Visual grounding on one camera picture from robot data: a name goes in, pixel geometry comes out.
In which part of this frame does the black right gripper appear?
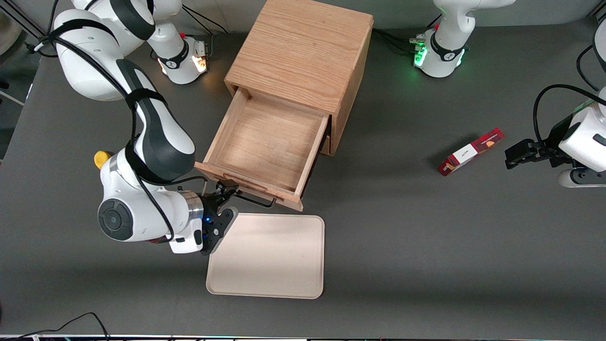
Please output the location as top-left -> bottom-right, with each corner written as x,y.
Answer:
201,181 -> 240,255

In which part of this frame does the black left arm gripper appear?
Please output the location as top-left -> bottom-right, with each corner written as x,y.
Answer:
504,114 -> 576,170

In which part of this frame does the wooden drawer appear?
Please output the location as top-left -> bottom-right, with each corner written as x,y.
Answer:
194,88 -> 330,212

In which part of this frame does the wooden drawer cabinet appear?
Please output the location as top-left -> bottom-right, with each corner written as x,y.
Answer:
223,0 -> 374,157

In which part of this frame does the red and white snack box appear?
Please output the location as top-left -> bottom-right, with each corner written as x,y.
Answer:
438,127 -> 505,177

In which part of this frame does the beige rectangular tray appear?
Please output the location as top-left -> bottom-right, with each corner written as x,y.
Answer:
206,213 -> 325,300

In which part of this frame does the beige round stool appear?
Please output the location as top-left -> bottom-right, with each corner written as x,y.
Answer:
0,12 -> 25,56

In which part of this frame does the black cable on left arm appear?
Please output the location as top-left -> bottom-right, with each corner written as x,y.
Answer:
576,44 -> 598,91
532,84 -> 606,143

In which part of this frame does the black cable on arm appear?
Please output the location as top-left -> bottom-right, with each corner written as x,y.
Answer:
26,0 -> 209,242
532,84 -> 606,143
576,44 -> 598,91

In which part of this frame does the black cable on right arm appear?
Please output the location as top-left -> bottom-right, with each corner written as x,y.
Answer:
26,0 -> 209,242

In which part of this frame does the black base cable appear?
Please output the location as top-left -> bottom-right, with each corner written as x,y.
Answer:
373,27 -> 419,48
379,32 -> 422,56
181,4 -> 229,35

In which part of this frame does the thin black loose cable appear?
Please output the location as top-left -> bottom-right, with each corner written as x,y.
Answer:
18,312 -> 111,341

